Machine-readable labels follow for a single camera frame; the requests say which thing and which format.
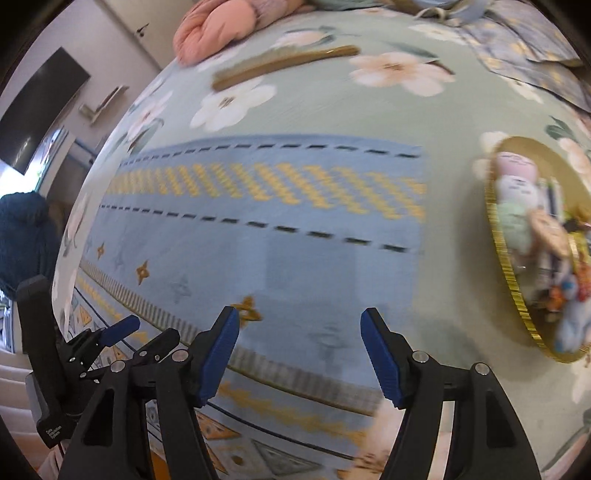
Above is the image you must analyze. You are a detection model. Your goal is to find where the black wall television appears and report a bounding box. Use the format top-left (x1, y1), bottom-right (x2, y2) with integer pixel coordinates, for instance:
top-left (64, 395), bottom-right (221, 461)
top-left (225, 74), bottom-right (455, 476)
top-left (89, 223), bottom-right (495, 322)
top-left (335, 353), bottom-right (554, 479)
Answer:
top-left (0, 46), bottom-right (91, 176)

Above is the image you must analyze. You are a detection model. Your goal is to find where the floral green bedsheet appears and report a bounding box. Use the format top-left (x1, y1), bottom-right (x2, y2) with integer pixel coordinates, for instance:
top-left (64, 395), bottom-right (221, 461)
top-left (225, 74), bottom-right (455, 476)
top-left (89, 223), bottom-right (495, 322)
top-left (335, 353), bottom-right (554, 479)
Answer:
top-left (46, 0), bottom-right (591, 480)

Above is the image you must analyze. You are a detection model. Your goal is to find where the blue patterned pillowcase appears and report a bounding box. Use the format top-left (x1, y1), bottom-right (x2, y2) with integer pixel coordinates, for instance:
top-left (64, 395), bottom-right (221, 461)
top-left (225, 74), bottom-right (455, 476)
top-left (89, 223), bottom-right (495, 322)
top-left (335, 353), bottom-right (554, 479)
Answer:
top-left (462, 0), bottom-right (591, 112)

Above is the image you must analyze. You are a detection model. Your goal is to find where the blue patterned mat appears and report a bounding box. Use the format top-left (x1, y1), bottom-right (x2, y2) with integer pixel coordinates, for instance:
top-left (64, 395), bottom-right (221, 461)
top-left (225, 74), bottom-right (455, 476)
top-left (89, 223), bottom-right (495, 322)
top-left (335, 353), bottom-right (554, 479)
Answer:
top-left (53, 133), bottom-right (426, 480)

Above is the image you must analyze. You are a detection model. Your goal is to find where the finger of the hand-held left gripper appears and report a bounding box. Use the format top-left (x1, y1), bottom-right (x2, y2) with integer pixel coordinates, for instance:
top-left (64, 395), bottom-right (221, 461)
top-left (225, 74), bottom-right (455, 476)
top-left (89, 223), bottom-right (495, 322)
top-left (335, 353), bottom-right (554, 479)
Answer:
top-left (129, 328), bottom-right (182, 386)
top-left (67, 315), bottom-right (142, 372)

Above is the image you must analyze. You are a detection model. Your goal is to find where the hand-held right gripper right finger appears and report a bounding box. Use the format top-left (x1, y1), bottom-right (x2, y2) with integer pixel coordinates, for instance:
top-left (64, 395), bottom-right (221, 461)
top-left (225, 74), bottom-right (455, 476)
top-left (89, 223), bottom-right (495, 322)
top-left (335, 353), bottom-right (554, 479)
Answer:
top-left (360, 308), bottom-right (541, 480)

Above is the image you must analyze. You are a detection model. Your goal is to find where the pink quilt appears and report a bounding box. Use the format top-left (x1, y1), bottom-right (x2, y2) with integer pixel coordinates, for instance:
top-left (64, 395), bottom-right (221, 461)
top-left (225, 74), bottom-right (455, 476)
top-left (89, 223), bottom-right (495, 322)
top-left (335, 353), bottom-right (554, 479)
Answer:
top-left (173, 0), bottom-right (325, 66)

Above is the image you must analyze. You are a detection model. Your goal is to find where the round gold tray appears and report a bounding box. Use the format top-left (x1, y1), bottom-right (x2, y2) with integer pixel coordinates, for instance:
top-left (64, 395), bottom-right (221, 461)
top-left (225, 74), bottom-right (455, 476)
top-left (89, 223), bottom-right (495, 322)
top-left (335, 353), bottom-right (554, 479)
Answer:
top-left (482, 135), bottom-right (591, 365)

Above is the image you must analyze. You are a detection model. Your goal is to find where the white wall shelf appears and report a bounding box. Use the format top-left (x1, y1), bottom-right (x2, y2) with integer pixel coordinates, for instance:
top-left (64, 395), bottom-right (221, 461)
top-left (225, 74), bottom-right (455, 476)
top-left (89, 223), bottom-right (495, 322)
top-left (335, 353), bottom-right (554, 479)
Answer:
top-left (78, 85), bottom-right (131, 125)

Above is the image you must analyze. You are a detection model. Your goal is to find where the long wooden brush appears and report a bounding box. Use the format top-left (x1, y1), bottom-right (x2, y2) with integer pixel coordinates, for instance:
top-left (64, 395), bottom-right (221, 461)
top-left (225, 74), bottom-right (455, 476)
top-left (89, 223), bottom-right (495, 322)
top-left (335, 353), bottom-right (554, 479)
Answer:
top-left (211, 44), bottom-right (361, 92)

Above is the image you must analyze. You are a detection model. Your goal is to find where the pastel caterpillar plush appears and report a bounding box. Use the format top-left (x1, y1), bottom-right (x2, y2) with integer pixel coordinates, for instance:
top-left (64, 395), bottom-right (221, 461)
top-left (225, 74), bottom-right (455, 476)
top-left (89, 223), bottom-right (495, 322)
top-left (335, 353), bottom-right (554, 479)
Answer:
top-left (473, 150), bottom-right (544, 257)

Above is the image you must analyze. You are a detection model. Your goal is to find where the blue plush toy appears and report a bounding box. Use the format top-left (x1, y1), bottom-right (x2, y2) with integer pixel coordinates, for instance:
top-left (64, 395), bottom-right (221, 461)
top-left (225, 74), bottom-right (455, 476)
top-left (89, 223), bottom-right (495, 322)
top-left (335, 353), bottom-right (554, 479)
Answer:
top-left (554, 295), bottom-right (591, 355)

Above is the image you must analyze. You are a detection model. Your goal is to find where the dark blue knit cloth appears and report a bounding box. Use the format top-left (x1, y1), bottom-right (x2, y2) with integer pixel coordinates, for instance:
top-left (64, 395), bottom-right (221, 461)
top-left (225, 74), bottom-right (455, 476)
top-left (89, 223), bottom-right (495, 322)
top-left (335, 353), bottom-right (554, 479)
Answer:
top-left (0, 191), bottom-right (62, 302)

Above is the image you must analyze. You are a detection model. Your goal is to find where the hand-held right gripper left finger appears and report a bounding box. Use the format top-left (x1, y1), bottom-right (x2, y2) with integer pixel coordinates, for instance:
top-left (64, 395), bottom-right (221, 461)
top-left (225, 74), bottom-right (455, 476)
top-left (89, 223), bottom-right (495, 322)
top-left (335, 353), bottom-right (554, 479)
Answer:
top-left (58, 305), bottom-right (241, 480)

